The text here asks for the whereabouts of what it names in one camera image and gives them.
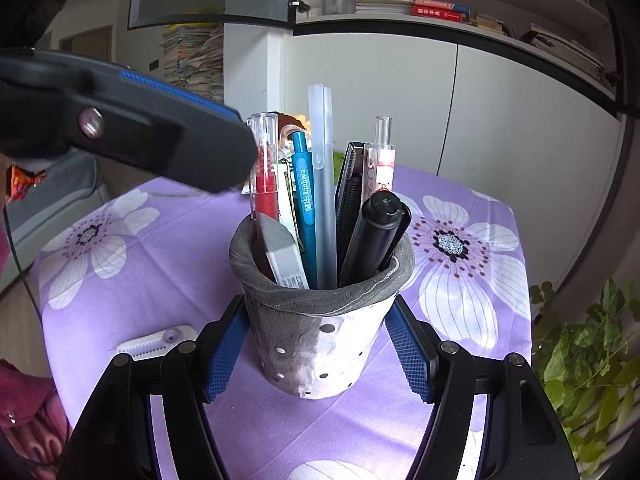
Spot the black cable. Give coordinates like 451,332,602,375
0,205,46,321

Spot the grey white fabric pen holder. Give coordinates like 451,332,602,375
229,212,416,400

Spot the purple floral tablecloth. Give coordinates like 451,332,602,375
37,147,533,480

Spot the white correction tape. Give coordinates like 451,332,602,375
116,324,197,361

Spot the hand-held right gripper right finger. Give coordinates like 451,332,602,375
384,294,581,480

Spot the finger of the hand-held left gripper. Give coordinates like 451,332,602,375
0,47,261,193

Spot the white bookshelf cabinet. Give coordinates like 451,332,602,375
222,0,626,286

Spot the thick red book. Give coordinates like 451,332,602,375
412,2,471,22

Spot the tall stack of papers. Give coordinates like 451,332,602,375
161,22,226,103

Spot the black marker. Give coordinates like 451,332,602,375
377,202,412,273
339,191,405,288

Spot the crochet sunflower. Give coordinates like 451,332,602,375
277,111,351,176

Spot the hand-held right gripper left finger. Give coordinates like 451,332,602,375
57,294,247,480

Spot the green leafy plant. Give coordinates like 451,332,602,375
530,275,640,480

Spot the orange snack packet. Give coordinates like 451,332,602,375
7,165,47,203

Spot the grey sofa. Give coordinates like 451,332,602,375
0,150,108,261

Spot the blue pen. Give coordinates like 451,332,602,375
290,130,319,291

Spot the white eraser grey sleeve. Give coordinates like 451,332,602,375
256,212,310,290

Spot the red pen clear cap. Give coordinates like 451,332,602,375
247,112,281,278

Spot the brown wooden door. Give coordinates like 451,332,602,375
70,25,113,63

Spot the translucent white pen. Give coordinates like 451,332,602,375
307,85,338,291

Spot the pink cartoon pen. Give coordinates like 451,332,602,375
361,116,397,206

